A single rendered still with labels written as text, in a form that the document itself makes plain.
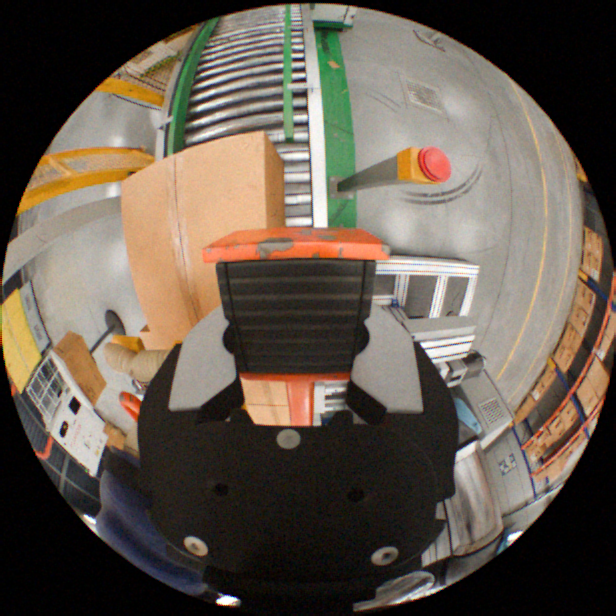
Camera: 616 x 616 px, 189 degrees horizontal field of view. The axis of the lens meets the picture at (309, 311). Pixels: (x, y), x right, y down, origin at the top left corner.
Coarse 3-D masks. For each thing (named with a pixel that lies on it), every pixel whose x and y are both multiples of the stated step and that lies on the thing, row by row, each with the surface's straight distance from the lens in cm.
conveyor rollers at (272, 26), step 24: (216, 24) 188; (240, 24) 168; (264, 24) 159; (216, 48) 141; (240, 48) 131; (264, 48) 124; (216, 72) 121; (240, 72) 111; (264, 72) 111; (192, 96) 115; (240, 96) 100; (264, 96) 100; (216, 120) 100; (264, 120) 90; (192, 144) 101; (288, 216) 83
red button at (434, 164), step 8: (424, 152) 40; (432, 152) 40; (440, 152) 41; (424, 160) 39; (432, 160) 39; (440, 160) 41; (448, 160) 42; (424, 168) 39; (432, 168) 39; (440, 168) 40; (448, 168) 41; (432, 176) 39; (440, 176) 40; (448, 176) 42
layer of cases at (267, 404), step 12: (144, 336) 145; (156, 348) 144; (252, 384) 130; (264, 384) 128; (276, 384) 126; (252, 396) 140; (264, 396) 137; (276, 396) 136; (252, 408) 152; (264, 408) 149; (276, 408) 147; (288, 408) 146; (264, 420) 163; (276, 420) 161; (288, 420) 160
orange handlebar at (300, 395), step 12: (288, 384) 16; (300, 384) 16; (312, 384) 16; (120, 396) 36; (132, 396) 34; (288, 396) 17; (300, 396) 17; (312, 396) 17; (132, 408) 34; (300, 408) 18; (312, 408) 18; (300, 420) 20; (312, 420) 20
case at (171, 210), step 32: (160, 160) 55; (192, 160) 49; (224, 160) 45; (256, 160) 43; (128, 192) 61; (160, 192) 53; (192, 192) 47; (224, 192) 44; (256, 192) 42; (128, 224) 61; (160, 224) 52; (192, 224) 47; (224, 224) 44; (256, 224) 42; (128, 256) 63; (160, 256) 54; (192, 256) 49; (160, 288) 57; (192, 288) 52; (160, 320) 63; (192, 320) 56
